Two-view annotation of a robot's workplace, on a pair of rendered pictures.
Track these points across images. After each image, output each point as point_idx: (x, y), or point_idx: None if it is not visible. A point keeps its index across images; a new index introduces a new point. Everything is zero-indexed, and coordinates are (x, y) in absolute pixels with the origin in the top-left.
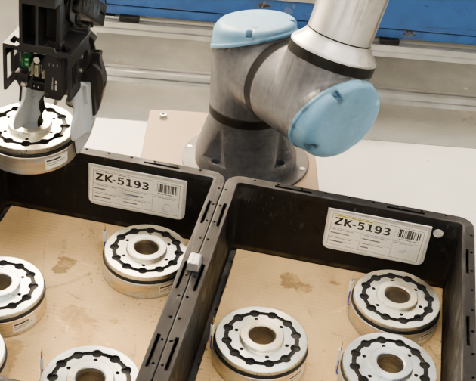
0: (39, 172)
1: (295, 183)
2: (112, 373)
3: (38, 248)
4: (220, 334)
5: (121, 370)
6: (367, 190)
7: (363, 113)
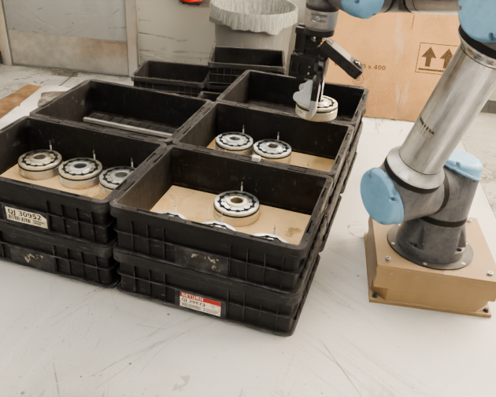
0: (296, 113)
1: (406, 259)
2: None
3: (311, 166)
4: (239, 191)
5: None
6: (478, 350)
7: (383, 199)
